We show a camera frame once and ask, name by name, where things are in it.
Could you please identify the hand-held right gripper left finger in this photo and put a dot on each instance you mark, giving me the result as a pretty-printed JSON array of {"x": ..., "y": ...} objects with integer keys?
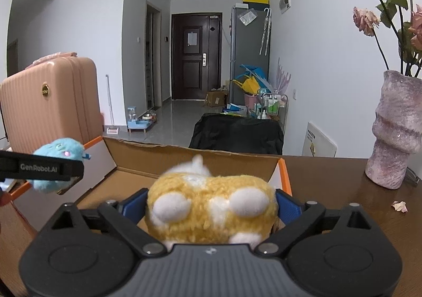
[{"x": 132, "y": 206}]

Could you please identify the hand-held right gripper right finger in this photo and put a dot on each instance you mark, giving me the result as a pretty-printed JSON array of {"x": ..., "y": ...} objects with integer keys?
[{"x": 290, "y": 209}]

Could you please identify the light blue plush toy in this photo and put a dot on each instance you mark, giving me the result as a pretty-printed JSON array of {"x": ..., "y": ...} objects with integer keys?
[{"x": 62, "y": 147}]

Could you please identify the cardboard box with orange edges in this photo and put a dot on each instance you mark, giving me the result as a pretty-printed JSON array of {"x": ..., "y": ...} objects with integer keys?
[{"x": 138, "y": 155}]

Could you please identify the yellow white plush toy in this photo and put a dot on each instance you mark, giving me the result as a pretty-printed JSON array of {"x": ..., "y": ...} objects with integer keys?
[{"x": 211, "y": 204}]

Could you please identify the person's left hand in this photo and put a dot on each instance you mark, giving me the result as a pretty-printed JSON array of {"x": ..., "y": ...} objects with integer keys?
[{"x": 4, "y": 199}]

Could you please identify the pink ribbed suitcase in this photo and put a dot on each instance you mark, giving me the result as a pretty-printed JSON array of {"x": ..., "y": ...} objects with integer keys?
[{"x": 49, "y": 112}]

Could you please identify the white board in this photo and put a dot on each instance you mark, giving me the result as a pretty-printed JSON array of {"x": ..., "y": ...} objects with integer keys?
[{"x": 318, "y": 142}]

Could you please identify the white flat mop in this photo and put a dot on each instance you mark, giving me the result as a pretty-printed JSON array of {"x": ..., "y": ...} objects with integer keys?
[{"x": 112, "y": 130}]

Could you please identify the blue pet feeder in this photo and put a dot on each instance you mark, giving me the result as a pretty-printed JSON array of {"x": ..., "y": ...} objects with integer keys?
[{"x": 140, "y": 122}]

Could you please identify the metal cart with bottles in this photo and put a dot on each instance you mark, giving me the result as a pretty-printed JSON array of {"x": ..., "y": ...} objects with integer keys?
[{"x": 272, "y": 105}]

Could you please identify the fallen pink rose petal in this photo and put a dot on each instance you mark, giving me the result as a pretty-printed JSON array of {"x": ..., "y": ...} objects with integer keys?
[{"x": 399, "y": 206}]

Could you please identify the blue and green packaging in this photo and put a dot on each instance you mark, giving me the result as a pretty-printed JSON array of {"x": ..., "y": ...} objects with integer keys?
[{"x": 234, "y": 108}]

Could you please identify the pink bucket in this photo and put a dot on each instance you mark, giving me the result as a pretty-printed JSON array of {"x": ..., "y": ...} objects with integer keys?
[{"x": 249, "y": 100}]

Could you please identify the dark eyeglasses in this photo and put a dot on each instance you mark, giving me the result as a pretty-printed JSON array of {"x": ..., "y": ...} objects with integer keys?
[{"x": 412, "y": 175}]

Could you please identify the open cardboard carton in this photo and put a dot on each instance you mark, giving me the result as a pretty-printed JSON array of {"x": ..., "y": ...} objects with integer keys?
[{"x": 216, "y": 98}]

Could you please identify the mottled pink ceramic vase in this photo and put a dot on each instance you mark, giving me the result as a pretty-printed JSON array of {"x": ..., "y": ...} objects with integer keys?
[{"x": 395, "y": 125}]

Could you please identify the dark side room door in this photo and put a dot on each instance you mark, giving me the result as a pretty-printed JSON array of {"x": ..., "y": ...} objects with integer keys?
[{"x": 153, "y": 59}]

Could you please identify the dark brown entrance door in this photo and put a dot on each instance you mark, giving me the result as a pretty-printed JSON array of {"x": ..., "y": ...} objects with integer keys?
[{"x": 194, "y": 69}]

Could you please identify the grey refrigerator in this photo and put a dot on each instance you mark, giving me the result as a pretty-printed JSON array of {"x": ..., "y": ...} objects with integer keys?
[{"x": 250, "y": 59}]

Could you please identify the hanging clear umbrella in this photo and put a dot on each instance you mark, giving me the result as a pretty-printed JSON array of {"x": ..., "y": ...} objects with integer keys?
[{"x": 265, "y": 33}]

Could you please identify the white paper on door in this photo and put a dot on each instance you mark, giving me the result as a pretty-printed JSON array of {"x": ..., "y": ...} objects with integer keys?
[{"x": 192, "y": 38}]

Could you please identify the clear plastic bag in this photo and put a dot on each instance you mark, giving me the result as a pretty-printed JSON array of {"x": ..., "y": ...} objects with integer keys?
[{"x": 248, "y": 16}]

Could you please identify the bunch of dried pink roses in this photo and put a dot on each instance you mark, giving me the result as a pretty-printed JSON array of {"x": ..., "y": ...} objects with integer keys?
[{"x": 364, "y": 18}]

